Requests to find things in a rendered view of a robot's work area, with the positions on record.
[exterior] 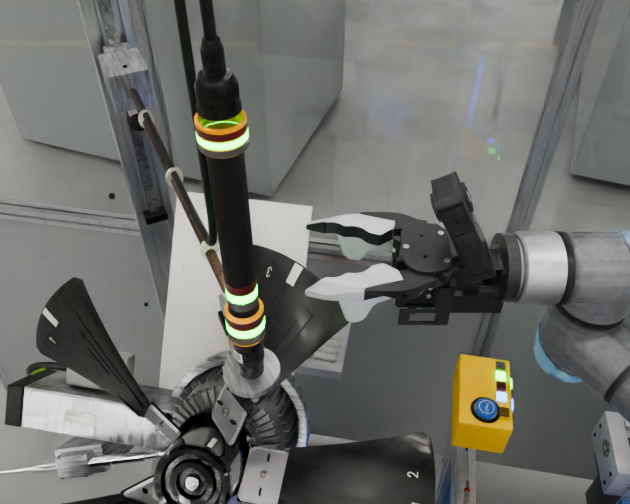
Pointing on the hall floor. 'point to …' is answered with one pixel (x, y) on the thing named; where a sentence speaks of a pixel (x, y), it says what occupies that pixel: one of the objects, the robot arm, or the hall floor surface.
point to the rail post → (444, 479)
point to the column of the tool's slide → (161, 252)
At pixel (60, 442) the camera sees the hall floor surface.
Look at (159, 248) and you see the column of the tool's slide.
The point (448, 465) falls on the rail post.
